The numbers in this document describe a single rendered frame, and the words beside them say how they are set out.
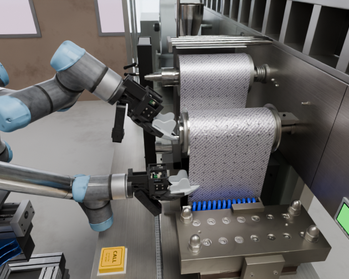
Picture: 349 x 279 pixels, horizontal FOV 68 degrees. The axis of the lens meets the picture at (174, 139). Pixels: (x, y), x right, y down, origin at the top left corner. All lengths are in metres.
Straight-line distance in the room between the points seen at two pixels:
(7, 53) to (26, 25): 0.51
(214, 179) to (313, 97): 0.35
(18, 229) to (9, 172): 0.55
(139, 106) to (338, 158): 0.48
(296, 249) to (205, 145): 0.36
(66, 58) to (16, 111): 0.15
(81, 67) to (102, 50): 3.42
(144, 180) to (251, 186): 0.34
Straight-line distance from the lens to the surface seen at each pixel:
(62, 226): 2.29
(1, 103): 0.64
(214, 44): 0.94
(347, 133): 0.68
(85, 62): 0.64
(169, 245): 0.91
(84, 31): 4.04
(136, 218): 0.99
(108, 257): 0.88
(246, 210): 0.84
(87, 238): 2.15
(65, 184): 0.89
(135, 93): 0.66
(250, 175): 0.83
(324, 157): 0.74
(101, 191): 0.77
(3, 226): 1.34
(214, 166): 0.77
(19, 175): 0.83
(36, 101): 0.66
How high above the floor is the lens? 1.63
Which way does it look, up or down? 32 degrees down
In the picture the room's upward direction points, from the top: straight up
